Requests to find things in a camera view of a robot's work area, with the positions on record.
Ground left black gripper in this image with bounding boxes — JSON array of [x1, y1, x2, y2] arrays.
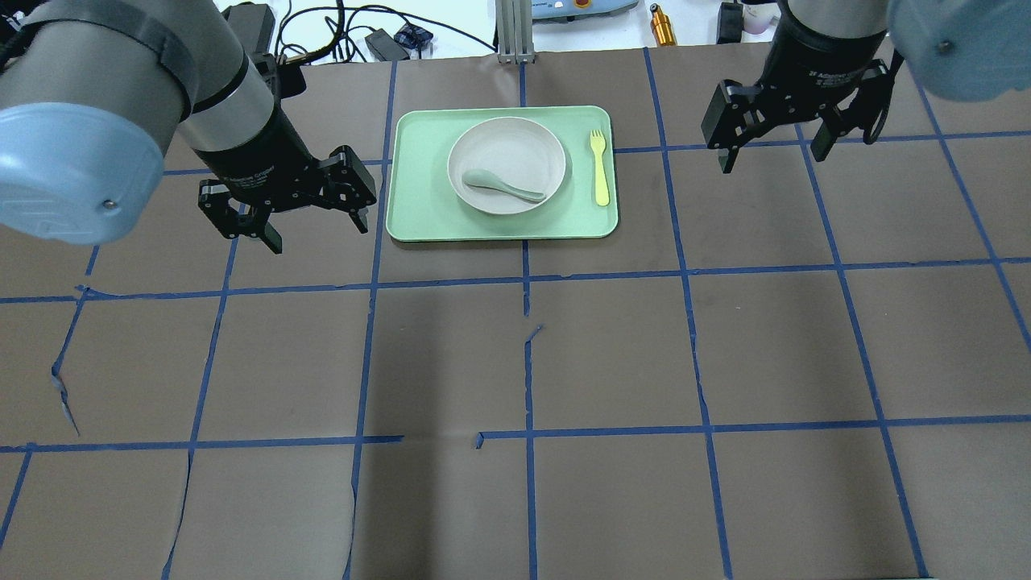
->
[[198, 144, 377, 255]]

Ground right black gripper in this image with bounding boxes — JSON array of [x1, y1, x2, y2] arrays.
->
[[701, 55, 903, 175]]

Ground yellow plastic fork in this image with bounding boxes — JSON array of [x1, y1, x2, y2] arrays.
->
[[589, 129, 611, 208]]

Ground white round plate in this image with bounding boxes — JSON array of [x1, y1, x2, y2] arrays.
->
[[446, 117, 567, 217]]

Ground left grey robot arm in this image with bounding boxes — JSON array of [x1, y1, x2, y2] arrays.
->
[[1, 1, 376, 254]]

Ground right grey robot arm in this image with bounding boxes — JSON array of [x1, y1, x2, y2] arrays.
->
[[701, 1, 1030, 173]]

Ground light green tray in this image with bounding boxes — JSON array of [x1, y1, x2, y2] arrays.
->
[[386, 106, 619, 242]]

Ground gold metal cylinder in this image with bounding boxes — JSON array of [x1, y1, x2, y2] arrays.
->
[[648, 3, 677, 47]]

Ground pale green spoon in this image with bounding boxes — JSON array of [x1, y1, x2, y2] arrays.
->
[[462, 168, 546, 203]]

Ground black power adapter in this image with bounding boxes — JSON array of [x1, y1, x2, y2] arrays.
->
[[364, 28, 410, 62]]

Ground teach pendant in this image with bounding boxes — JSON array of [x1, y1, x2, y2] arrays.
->
[[531, 0, 640, 23]]

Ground black cables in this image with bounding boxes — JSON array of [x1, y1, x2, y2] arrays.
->
[[274, 0, 496, 65]]

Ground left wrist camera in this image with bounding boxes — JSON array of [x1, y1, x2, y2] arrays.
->
[[221, 2, 307, 102]]

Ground aluminium profile post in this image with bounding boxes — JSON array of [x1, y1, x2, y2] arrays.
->
[[494, 0, 536, 64]]

